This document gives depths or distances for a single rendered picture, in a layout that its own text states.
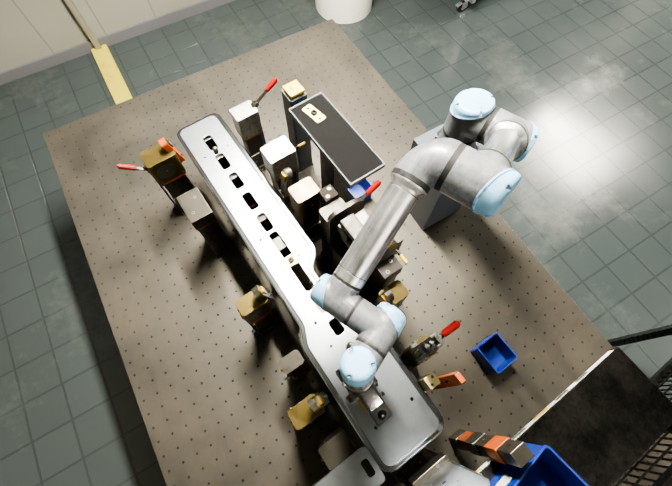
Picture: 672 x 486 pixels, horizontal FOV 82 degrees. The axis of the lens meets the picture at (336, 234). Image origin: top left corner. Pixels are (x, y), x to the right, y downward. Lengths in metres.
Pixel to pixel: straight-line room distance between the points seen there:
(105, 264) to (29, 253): 1.19
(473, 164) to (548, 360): 1.02
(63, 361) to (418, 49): 3.19
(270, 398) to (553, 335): 1.09
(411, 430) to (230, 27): 3.25
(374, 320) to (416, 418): 0.43
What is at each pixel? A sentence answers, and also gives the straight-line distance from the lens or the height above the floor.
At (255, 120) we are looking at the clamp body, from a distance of 1.58.
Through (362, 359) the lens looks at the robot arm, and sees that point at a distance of 0.83.
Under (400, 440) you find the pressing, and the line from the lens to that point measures 1.22.
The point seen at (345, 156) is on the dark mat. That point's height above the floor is 1.16.
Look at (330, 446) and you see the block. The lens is 1.23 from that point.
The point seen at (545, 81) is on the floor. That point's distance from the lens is 3.55.
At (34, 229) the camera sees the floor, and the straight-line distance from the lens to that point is 3.06.
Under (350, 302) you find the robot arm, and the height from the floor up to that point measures 1.35.
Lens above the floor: 2.20
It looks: 66 degrees down
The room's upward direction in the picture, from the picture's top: 1 degrees clockwise
